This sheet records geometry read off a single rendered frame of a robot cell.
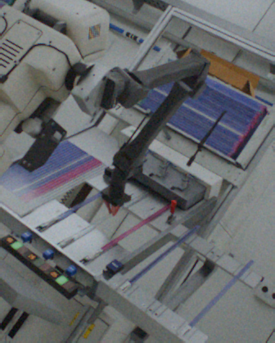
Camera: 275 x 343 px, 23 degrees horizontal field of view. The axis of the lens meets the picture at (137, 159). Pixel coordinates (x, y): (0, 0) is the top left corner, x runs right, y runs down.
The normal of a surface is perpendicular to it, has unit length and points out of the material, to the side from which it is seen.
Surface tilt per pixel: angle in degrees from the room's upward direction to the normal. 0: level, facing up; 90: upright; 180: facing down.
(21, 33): 82
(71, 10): 48
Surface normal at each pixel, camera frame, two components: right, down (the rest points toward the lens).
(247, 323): -0.33, -0.35
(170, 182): 0.15, -0.82
